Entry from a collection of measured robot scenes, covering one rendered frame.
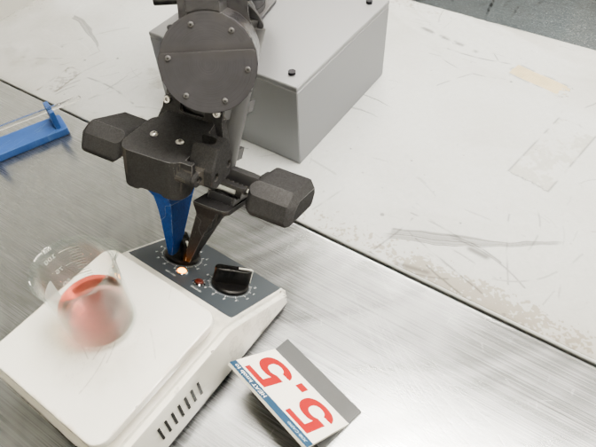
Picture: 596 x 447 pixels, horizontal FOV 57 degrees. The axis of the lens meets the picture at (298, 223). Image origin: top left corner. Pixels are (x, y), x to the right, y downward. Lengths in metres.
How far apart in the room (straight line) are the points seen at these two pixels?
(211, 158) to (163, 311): 0.13
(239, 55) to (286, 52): 0.30
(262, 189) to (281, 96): 0.20
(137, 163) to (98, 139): 0.09
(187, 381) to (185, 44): 0.23
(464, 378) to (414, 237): 0.15
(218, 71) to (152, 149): 0.08
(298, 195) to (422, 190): 0.24
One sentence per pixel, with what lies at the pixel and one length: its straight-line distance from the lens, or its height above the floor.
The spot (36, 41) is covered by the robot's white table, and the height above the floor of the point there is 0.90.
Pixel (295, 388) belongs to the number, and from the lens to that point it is 0.46.
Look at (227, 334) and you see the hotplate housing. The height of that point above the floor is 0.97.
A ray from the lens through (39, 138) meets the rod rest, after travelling 0.74.
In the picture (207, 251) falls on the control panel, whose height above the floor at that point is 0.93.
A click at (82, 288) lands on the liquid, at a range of 0.42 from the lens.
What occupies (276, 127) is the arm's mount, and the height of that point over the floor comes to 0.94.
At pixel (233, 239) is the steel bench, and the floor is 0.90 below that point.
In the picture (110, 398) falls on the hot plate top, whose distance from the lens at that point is 0.40.
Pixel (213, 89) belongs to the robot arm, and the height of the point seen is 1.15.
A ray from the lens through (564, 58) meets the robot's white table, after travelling 0.86.
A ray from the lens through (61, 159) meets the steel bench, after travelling 0.71.
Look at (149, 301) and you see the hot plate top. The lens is 0.43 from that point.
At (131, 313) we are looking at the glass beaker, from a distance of 0.42.
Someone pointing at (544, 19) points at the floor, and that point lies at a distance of 2.88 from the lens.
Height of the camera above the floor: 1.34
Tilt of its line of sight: 50 degrees down
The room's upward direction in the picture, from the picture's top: 3 degrees counter-clockwise
